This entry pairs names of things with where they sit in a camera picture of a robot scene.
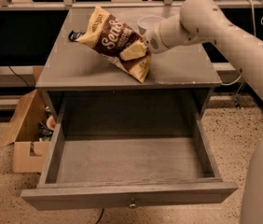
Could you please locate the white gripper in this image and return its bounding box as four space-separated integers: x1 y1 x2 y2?
119 20 171 61

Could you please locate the brown chip bag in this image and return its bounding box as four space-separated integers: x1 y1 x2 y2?
76 7 151 83

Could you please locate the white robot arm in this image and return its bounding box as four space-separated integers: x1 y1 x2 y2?
120 0 263 224

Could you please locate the grey cabinet counter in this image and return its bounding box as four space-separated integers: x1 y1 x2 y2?
36 7 221 113

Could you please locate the grey open top drawer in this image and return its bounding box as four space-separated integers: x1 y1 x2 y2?
21 94 239 211

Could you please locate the round metal drawer knob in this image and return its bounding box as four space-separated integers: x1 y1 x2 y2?
129 201 137 209

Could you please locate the white bowl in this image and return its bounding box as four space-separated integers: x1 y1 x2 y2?
137 16 163 35

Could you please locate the open cardboard box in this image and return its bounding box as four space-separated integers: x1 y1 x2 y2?
0 90 49 173

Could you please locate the black cable on left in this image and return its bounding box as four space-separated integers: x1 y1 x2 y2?
7 65 30 88

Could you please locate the black cable under drawer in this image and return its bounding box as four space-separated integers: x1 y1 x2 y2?
94 207 105 224

